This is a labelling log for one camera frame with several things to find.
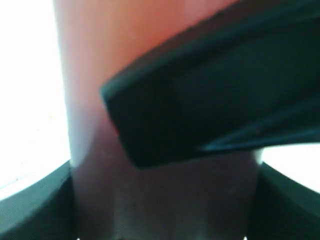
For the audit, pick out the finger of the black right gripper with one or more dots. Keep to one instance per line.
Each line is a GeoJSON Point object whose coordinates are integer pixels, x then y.
{"type": "Point", "coordinates": [240, 80]}

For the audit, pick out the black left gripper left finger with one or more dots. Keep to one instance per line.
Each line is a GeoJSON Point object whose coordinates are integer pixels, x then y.
{"type": "Point", "coordinates": [43, 211]}

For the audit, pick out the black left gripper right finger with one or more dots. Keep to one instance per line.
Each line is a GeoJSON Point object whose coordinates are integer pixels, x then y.
{"type": "Point", "coordinates": [283, 209]}

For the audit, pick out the red sauce squeeze bottle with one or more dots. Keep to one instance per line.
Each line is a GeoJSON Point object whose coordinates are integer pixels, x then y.
{"type": "Point", "coordinates": [207, 198]}

